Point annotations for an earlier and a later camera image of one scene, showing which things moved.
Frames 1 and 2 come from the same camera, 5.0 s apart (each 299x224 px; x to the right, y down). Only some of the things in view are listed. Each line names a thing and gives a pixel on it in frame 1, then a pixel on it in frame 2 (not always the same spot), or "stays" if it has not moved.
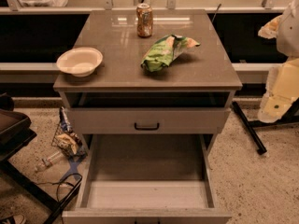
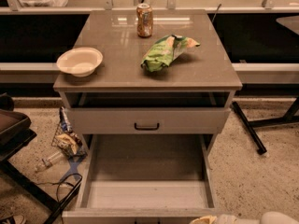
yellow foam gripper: [290, 32] → [237, 219]
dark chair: [15, 128] stays
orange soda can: [145, 20] stays
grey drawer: [148, 179] stays
